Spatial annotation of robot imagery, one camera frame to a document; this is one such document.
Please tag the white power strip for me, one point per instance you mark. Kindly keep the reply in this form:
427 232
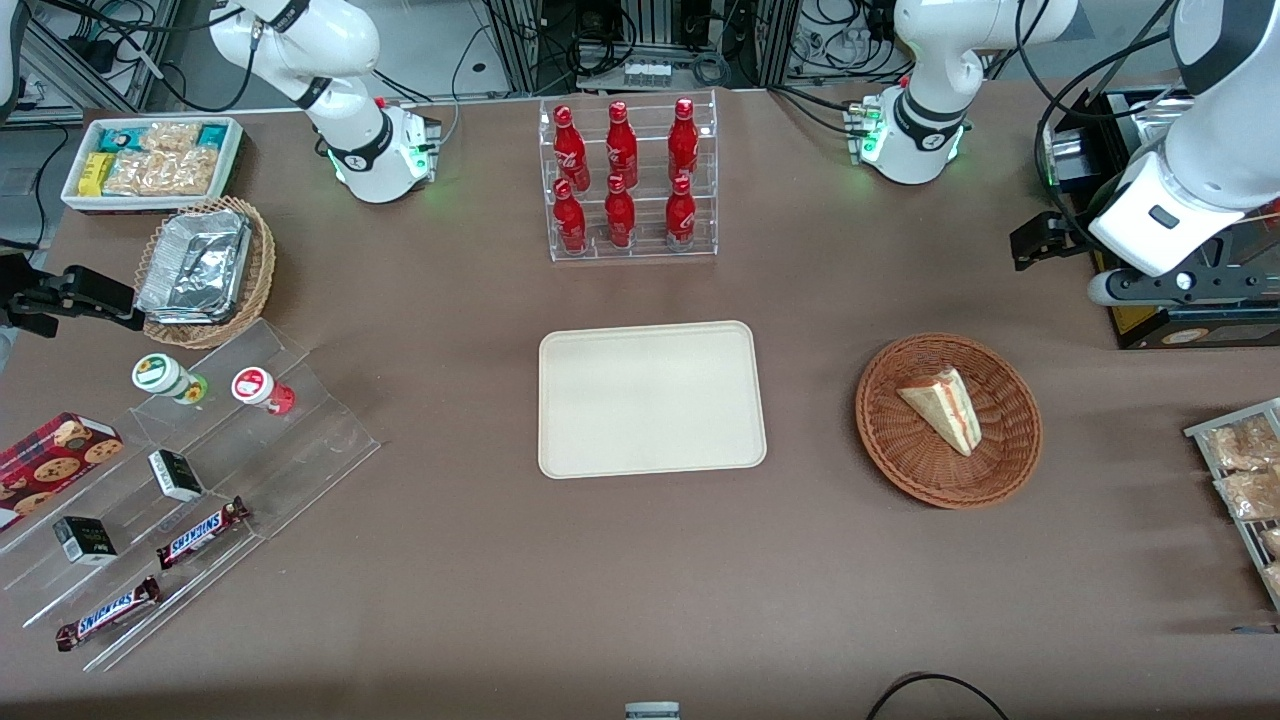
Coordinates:
647 73

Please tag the grey device edge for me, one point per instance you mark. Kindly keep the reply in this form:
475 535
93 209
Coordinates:
652 711

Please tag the red lidded yogurt cup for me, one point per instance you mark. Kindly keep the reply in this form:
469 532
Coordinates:
255 387

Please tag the yellow snack packet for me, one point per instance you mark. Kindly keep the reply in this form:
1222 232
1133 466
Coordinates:
95 173

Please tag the black hot food display case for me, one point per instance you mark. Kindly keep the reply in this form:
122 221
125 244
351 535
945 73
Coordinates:
1200 325

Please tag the clear acrylic stepped display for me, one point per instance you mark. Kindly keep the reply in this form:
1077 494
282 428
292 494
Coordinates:
300 440

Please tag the light wicker basket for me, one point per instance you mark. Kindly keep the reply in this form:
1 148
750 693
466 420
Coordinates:
258 270

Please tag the red cookie box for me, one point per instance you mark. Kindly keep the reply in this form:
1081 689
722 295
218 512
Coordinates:
55 460

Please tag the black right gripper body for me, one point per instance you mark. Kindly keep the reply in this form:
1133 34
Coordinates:
22 297

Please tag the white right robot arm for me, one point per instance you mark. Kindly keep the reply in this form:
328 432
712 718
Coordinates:
330 40

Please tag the aluminium foil container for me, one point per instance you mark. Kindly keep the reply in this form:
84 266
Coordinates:
195 265

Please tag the teal snack packet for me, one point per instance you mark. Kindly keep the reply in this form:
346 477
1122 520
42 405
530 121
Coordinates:
120 138
212 134

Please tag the green lidded yogurt cup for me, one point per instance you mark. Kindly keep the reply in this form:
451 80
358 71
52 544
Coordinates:
160 375

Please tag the cream plastic tray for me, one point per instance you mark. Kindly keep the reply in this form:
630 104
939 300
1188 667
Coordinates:
650 400

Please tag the brown wicker basket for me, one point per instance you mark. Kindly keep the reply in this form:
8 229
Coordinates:
900 460

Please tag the white snack bin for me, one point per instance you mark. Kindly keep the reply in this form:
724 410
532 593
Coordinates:
150 203

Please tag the clear acrylic bottle rack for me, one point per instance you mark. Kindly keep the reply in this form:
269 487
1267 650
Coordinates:
650 250

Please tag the red cola bottle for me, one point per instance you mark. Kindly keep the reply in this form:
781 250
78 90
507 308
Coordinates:
622 148
570 150
683 145
680 215
620 217
570 222

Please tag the bagged fried snack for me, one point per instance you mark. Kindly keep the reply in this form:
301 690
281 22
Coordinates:
1250 495
1245 443

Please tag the small black carton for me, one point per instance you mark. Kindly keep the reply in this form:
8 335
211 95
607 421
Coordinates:
175 476
85 540

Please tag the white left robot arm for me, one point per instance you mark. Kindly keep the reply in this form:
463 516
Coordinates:
930 60

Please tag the triangle sandwich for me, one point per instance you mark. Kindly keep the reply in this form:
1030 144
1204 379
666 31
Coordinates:
940 405

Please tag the snickers chocolate bar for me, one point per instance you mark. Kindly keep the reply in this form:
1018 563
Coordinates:
200 533
105 613

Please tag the clear cracker bag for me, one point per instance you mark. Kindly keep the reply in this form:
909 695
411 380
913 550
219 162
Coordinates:
170 136
165 172

